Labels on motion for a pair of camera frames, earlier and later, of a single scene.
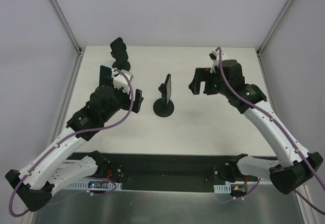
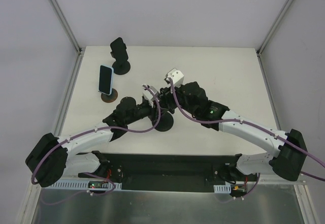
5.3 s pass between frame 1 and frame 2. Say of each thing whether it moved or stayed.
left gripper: moved
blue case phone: stayed
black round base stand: moved
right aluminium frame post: stayed
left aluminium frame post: stayed
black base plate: stayed
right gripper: moved
